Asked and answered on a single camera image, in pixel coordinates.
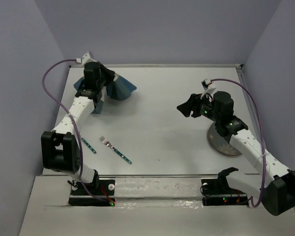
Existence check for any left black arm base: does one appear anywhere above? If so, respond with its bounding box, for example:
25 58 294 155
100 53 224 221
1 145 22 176
67 179 116 207

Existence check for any spoon with teal handle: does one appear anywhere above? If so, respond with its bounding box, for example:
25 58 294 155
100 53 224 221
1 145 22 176
81 137 97 154

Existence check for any blue beige checked cloth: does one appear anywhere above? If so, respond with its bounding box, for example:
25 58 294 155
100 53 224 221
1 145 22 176
74 74 137 114

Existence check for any dark patterned plate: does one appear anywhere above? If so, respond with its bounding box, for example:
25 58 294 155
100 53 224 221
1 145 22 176
207 123 241 157

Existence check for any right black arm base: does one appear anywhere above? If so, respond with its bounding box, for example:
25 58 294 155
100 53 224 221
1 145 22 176
200 178 250 207

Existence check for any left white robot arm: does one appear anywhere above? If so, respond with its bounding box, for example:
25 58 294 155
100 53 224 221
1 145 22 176
41 61 115 194

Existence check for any fork with teal handle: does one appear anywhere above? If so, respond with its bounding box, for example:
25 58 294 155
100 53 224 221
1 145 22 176
99 136 132 165

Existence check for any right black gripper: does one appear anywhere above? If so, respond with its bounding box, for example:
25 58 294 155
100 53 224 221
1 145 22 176
176 91 220 122

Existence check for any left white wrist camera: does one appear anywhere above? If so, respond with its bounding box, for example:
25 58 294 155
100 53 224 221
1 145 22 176
75 51 94 66

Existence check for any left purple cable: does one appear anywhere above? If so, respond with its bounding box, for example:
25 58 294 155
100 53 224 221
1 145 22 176
42 59 114 204

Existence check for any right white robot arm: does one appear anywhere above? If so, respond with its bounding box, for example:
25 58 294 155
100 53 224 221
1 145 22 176
177 91 295 216

